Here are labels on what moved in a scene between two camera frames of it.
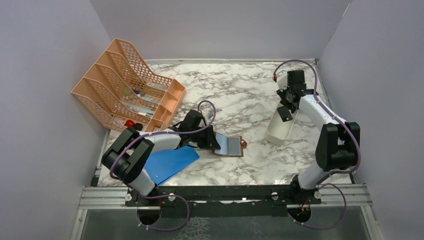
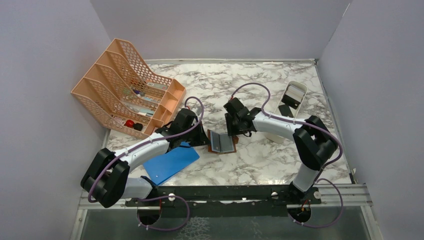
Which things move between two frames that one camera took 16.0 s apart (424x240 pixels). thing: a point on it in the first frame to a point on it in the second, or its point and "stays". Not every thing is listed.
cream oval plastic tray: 279,132 to 291,96
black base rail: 221,201 stays
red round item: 129,123 stays
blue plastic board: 162,164 stays
